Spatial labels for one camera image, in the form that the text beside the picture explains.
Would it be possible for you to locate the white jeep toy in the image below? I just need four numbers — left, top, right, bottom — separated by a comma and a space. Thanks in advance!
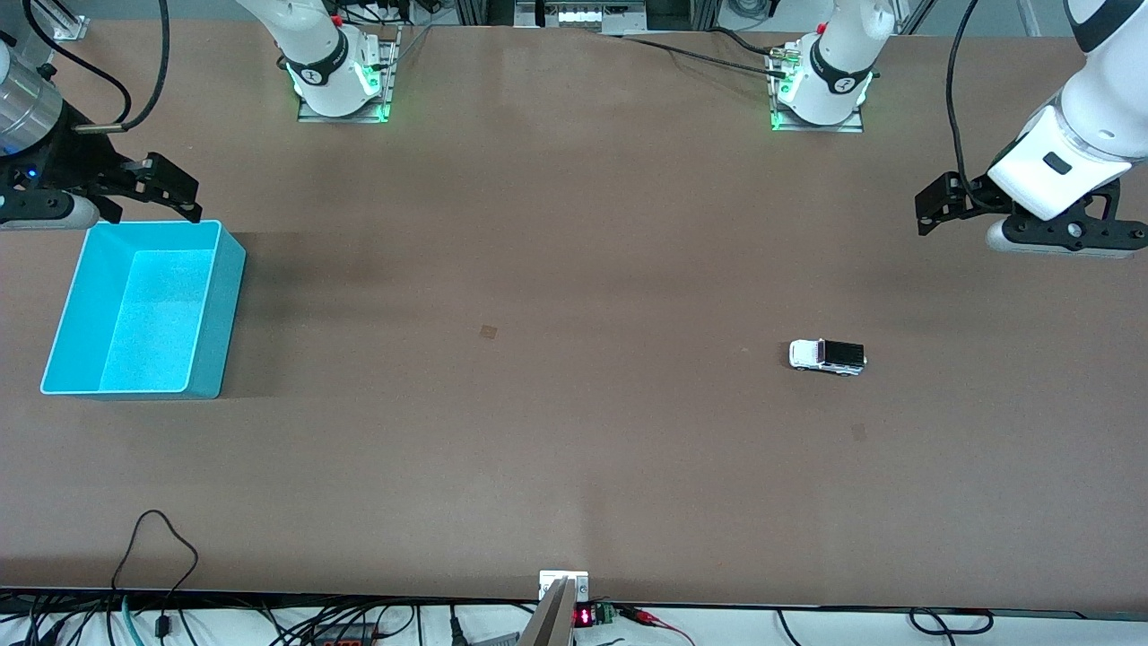
788, 338, 868, 377

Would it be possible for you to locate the teal plastic bin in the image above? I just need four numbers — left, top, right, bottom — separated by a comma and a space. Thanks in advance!
39, 220, 248, 400

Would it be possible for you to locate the silver control device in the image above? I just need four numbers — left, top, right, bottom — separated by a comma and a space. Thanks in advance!
514, 0, 648, 37

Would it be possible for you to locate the red clip lead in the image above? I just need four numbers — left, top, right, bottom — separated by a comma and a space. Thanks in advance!
617, 606, 697, 646

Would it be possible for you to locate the grey aluminium bar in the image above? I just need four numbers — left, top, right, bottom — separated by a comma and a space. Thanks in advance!
518, 579, 576, 646

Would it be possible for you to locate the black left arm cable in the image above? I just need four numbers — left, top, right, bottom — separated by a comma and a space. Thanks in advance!
946, 0, 1010, 214

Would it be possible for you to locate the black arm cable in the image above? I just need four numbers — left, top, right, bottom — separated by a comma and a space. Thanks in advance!
22, 0, 171, 134
946, 0, 1010, 214

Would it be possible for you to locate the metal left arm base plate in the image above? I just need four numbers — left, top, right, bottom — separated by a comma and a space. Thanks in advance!
770, 40, 865, 134

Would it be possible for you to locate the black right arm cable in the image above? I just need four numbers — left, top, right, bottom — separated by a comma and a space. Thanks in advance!
22, 0, 171, 134

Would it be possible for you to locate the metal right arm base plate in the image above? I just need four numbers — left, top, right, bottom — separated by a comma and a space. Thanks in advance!
298, 27, 402, 124

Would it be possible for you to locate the short black table cable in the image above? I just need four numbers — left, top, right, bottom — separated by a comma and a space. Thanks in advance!
709, 27, 790, 57

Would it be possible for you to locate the long black table cable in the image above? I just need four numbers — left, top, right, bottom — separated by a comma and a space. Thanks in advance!
619, 34, 792, 80

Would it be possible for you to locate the thin black looped cable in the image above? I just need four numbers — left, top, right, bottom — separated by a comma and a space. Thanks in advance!
110, 510, 200, 640

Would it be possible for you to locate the black coiled cable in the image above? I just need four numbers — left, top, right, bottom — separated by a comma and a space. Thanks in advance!
909, 607, 995, 637

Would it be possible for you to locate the white bracket plate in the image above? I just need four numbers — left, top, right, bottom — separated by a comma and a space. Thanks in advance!
539, 570, 590, 602

